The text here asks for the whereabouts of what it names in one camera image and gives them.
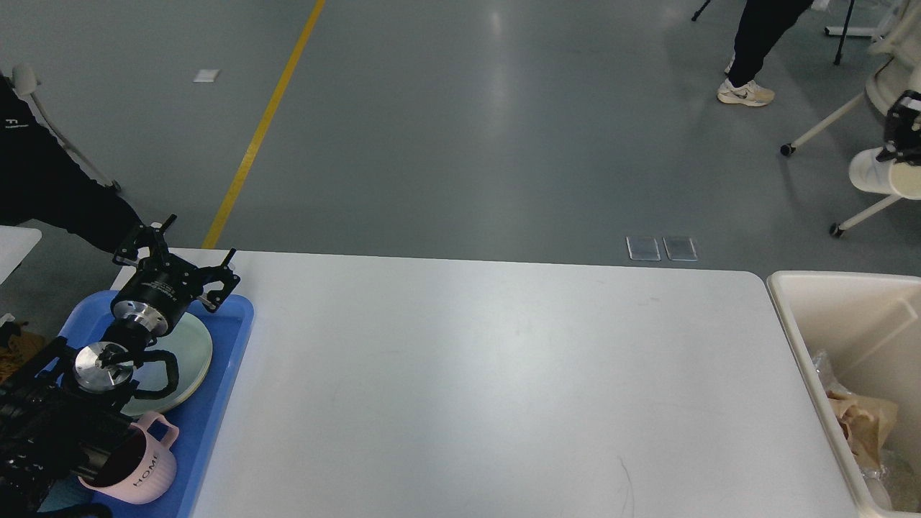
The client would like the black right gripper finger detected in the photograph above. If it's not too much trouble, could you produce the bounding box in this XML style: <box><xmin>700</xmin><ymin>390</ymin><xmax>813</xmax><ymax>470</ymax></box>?
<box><xmin>877</xmin><ymin>91</ymin><xmax>920</xmax><ymax>166</ymax></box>

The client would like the person in black clothes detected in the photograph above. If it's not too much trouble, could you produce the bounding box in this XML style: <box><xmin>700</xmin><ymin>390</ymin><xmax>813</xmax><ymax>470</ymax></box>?
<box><xmin>1</xmin><ymin>80</ymin><xmax>142</xmax><ymax>253</ymax></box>

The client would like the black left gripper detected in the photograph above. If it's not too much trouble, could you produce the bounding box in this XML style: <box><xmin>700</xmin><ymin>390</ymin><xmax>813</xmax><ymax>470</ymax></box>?
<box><xmin>112</xmin><ymin>214</ymin><xmax>241</xmax><ymax>338</ymax></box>

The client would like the clear plastic wrap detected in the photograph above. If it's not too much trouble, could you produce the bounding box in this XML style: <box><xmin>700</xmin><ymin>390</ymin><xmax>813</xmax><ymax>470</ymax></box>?
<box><xmin>812</xmin><ymin>350</ymin><xmax>919</xmax><ymax>514</ymax></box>

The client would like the clear floor plate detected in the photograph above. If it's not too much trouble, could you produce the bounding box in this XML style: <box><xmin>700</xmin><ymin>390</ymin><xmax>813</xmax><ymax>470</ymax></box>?
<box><xmin>625</xmin><ymin>236</ymin><xmax>662</xmax><ymax>262</ymax></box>
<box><xmin>663</xmin><ymin>236</ymin><xmax>699</xmax><ymax>262</ymax></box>

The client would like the black tripod stand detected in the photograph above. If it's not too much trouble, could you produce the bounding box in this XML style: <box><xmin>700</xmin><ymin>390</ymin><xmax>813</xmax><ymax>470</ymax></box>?
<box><xmin>823</xmin><ymin>0</ymin><xmax>855</xmax><ymax>65</ymax></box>

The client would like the clear floor plate right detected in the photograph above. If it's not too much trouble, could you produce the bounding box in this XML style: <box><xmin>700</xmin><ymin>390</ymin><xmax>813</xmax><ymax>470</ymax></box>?
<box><xmin>663</xmin><ymin>236</ymin><xmax>699</xmax><ymax>262</ymax></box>

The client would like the white paper cup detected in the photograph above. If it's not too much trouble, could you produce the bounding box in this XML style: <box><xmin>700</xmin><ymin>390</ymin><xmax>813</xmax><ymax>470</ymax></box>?
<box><xmin>848</xmin><ymin>147</ymin><xmax>920</xmax><ymax>200</ymax></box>

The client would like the white office chair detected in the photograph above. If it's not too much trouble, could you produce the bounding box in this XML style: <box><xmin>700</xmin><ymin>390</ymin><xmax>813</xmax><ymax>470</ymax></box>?
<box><xmin>780</xmin><ymin>1</ymin><xmax>920</xmax><ymax>238</ymax></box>

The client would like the white plastic bin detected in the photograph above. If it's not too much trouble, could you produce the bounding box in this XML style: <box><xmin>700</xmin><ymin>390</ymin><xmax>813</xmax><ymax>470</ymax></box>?
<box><xmin>767</xmin><ymin>271</ymin><xmax>920</xmax><ymax>517</ymax></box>

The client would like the light green plate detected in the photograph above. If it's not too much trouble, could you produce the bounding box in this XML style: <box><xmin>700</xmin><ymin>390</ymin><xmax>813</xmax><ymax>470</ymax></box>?
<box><xmin>121</xmin><ymin>314</ymin><xmax>213</xmax><ymax>417</ymax></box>

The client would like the blue plastic tray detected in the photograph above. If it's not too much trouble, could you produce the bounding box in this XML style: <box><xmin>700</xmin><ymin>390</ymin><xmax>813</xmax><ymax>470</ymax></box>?
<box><xmin>40</xmin><ymin>295</ymin><xmax>254</xmax><ymax>517</ymax></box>

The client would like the pink mug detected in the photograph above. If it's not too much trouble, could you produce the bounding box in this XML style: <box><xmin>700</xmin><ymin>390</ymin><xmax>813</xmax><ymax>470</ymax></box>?
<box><xmin>78</xmin><ymin>411</ymin><xmax>180</xmax><ymax>504</ymax></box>

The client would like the person in dark trousers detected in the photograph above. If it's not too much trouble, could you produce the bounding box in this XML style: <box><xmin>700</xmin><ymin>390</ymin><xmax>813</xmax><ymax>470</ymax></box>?
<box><xmin>716</xmin><ymin>1</ymin><xmax>813</xmax><ymax>107</ymax></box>

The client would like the brown paper bag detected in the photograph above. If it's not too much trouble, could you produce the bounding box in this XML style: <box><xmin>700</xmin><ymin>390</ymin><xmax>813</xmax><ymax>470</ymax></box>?
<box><xmin>826</xmin><ymin>390</ymin><xmax>899</xmax><ymax>470</ymax></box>

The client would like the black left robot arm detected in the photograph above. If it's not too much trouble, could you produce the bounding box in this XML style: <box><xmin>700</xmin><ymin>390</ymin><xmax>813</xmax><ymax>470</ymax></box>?
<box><xmin>2</xmin><ymin>215</ymin><xmax>240</xmax><ymax>517</ymax></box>

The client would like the clear floor plate left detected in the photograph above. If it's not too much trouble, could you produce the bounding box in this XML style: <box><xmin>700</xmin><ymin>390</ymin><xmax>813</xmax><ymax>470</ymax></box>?
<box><xmin>625</xmin><ymin>236</ymin><xmax>662</xmax><ymax>262</ymax></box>

